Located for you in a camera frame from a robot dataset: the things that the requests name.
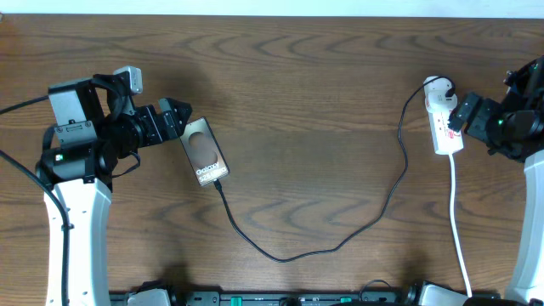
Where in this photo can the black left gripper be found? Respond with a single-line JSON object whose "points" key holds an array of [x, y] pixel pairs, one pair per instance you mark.
{"points": [[153, 130]]}

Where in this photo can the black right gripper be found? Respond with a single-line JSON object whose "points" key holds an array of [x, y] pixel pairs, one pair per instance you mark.
{"points": [[477, 124]]}

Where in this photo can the Galaxy S25 Ultra smartphone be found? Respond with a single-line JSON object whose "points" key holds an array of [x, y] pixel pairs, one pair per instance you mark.
{"points": [[203, 152]]}

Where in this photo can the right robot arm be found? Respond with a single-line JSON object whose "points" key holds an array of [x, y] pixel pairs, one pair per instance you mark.
{"points": [[525, 92]]}

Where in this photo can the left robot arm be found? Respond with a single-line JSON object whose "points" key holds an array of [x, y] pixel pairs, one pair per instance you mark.
{"points": [[97, 125]]}

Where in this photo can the white USB charger adapter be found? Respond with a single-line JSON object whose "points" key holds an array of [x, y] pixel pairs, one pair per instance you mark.
{"points": [[439, 89]]}

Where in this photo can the white power strip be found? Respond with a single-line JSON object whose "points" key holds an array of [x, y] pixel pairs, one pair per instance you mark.
{"points": [[445, 140]]}

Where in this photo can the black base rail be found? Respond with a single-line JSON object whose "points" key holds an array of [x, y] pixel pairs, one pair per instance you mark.
{"points": [[286, 298]]}

